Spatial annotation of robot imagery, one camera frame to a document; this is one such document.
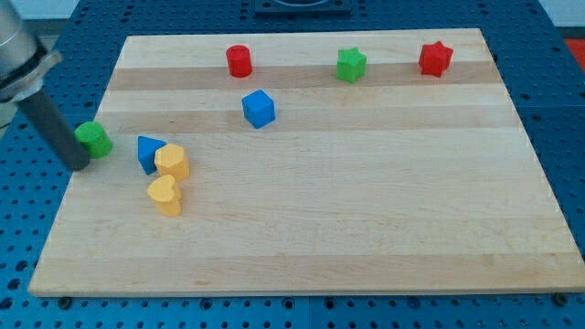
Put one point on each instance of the blue cube block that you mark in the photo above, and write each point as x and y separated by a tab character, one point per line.
258	108

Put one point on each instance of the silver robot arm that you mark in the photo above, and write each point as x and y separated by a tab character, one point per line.
25	61

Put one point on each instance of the wooden board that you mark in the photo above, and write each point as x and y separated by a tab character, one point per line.
399	183

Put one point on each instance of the green star block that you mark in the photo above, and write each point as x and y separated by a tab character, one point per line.
350	65

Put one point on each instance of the red cylinder block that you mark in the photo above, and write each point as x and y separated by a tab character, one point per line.
239	61

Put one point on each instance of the yellow hexagon block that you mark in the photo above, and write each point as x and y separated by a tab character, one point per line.
172	159

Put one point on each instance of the yellow heart block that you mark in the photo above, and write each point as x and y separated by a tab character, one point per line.
166	195

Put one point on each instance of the blue triangle block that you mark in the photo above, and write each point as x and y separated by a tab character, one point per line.
146	149

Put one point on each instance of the red star block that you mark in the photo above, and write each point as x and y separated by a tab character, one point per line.
435	59

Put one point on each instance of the green cylinder block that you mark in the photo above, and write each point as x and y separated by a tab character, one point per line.
94	139

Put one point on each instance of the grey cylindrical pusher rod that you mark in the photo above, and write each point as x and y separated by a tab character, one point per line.
45	116

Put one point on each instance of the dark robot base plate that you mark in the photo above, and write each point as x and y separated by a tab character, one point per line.
301	6

